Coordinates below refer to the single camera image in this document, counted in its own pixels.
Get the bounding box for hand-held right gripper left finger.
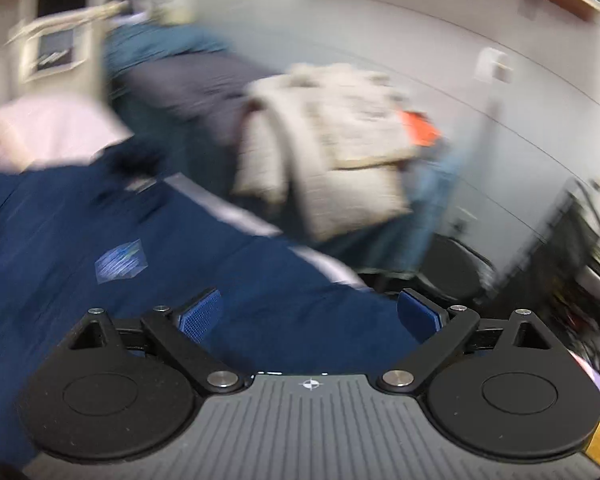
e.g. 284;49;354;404
67;288;246;395

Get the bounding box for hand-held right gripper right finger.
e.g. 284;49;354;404
376;288;554;395

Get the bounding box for navy blue pants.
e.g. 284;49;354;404
0;137;421;466

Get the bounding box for black chair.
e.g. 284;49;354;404
380;237;496;306

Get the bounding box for light blue denim cloth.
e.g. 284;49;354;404
370;142;466;276

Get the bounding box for dark cluttered rack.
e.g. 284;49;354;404
500;175;600;406

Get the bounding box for orange cloth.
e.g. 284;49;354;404
397;110;443;148

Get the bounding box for beige quilt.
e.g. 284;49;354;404
232;62;416;243

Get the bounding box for grey bed sheet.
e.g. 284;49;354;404
122;54;291;126

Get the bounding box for teal pillow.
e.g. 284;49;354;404
102;22;231;81

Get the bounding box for white machine with control panel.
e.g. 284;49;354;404
7;0;112;98

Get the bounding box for white wall conduit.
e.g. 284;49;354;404
482;80;503;281

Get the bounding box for white wall box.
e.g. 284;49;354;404
475;47;513;83

